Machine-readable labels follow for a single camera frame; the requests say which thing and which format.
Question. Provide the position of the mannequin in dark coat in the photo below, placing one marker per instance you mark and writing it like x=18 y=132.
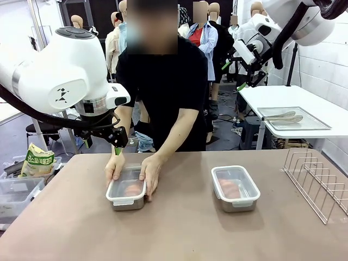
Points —
x=224 y=40

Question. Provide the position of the blue denim cloth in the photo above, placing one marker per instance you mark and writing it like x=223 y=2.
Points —
x=144 y=142

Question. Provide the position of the mannequin in blue shirt red top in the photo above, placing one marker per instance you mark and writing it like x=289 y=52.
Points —
x=209 y=40

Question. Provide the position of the person's right hand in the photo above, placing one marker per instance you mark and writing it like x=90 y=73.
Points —
x=114 y=167

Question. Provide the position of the metal baking tray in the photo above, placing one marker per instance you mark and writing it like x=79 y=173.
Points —
x=312 y=125

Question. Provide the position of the mannequin in cream shirt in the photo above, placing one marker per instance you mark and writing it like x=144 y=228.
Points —
x=111 y=49

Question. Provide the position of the dark grey stool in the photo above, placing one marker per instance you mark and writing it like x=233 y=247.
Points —
x=250 y=133

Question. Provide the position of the person's black t-shirt torso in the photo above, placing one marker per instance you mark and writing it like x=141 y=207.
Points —
x=168 y=81

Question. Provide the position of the golden croissant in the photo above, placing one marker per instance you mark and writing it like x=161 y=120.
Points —
x=229 y=189
x=133 y=189

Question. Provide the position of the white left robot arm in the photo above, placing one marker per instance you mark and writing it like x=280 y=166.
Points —
x=68 y=68

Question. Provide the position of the person's left hand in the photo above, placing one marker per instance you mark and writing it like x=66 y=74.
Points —
x=152 y=171

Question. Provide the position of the rectangular steel container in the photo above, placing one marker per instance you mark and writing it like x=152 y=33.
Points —
x=127 y=206
x=236 y=208

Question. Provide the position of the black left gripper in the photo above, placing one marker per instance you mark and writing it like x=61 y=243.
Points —
x=99 y=132

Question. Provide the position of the mannequin in light blue shirt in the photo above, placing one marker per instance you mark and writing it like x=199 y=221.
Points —
x=122 y=35

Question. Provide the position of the clear plastic storage bin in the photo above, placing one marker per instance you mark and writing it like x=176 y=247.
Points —
x=19 y=190

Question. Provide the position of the person's left forearm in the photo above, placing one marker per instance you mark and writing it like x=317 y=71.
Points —
x=179 y=130

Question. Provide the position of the person's right forearm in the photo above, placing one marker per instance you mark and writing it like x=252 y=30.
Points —
x=123 y=119

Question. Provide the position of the black tripod stand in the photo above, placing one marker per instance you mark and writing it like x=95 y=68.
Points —
x=292 y=65

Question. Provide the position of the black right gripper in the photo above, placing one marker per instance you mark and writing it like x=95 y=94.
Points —
x=257 y=65

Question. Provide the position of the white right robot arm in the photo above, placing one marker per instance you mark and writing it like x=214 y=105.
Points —
x=307 y=21

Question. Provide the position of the metal serving tongs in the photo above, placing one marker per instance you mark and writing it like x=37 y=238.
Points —
x=285 y=117

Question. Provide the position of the green yellow snack bag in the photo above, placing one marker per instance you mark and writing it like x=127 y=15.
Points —
x=39 y=163

